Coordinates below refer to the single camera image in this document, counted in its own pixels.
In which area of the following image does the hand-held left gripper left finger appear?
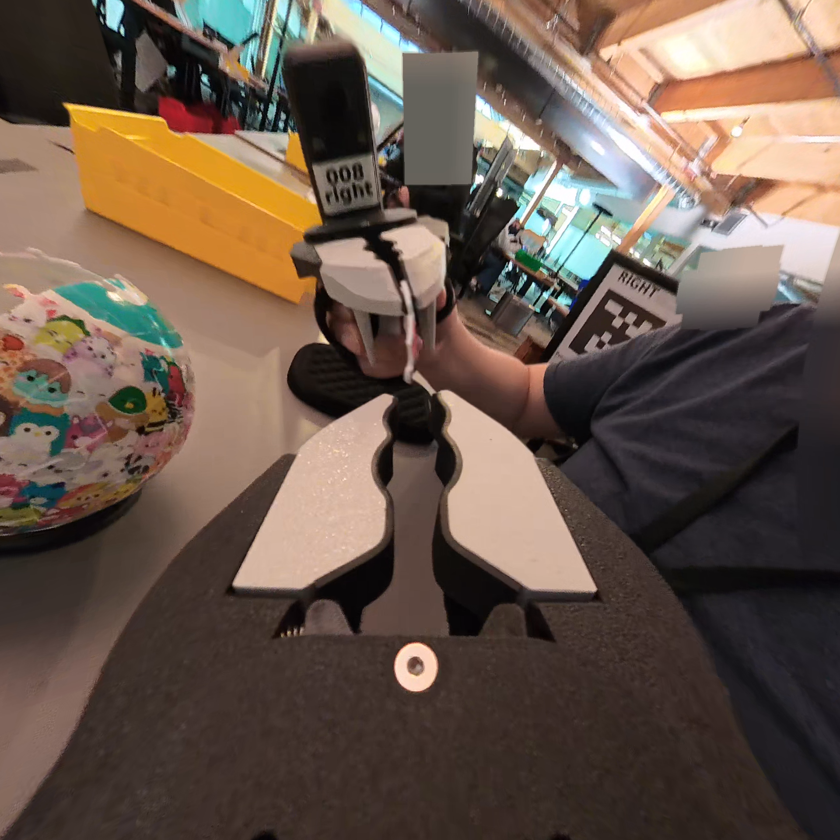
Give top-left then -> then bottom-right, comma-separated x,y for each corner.
231,392 -> 399,599

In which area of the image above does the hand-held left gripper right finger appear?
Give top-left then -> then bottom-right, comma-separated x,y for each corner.
433,390 -> 599,603

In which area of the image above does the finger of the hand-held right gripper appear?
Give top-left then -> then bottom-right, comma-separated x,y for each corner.
320,238 -> 406,370
392,222 -> 452,353

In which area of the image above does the colourful puzzle ball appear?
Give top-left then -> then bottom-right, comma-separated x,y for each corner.
0,248 -> 196,536

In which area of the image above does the person's right forearm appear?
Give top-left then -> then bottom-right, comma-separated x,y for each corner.
453,322 -> 568,442

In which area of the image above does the person's right hand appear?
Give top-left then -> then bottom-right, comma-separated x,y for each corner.
325,289 -> 476,398

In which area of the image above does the black wrist rest pad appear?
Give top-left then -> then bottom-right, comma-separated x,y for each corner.
287,343 -> 439,445

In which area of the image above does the black and white tag board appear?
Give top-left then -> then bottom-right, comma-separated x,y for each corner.
543,251 -> 683,363

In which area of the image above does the black chest strap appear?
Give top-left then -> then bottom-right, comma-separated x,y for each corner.
630,423 -> 805,595

